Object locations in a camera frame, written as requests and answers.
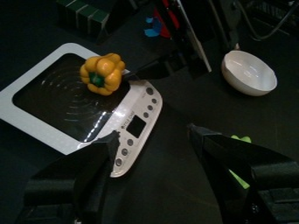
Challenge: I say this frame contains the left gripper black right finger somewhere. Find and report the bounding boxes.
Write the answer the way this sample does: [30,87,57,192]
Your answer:
[185,122,299,224]

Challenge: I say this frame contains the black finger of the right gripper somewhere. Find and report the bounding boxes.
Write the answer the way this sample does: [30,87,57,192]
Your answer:
[121,57,189,81]

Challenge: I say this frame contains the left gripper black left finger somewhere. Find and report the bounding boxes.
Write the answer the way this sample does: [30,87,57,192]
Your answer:
[22,130,121,224]

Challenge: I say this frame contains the yellow bell pepper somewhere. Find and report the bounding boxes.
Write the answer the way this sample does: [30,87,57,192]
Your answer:
[78,52,127,96]

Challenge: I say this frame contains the white toy induction stove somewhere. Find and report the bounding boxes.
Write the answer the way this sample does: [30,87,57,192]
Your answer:
[0,42,164,179]

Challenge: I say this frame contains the red toy cup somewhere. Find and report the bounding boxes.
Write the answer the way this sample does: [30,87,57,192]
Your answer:
[152,0,181,39]

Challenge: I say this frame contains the bright green toy vegetable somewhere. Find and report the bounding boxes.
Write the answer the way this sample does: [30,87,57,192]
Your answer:
[227,134,253,190]

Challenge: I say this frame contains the blue tape piece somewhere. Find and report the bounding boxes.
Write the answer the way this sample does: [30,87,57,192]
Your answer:
[144,17,164,38]

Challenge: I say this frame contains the white round bowl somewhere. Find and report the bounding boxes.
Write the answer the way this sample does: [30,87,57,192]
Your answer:
[219,17,279,97]

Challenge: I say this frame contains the dark green striped box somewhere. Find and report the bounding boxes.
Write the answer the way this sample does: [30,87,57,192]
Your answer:
[56,0,112,39]

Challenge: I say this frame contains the grey cable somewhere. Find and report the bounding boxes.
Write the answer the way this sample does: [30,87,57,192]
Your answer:
[235,0,299,41]

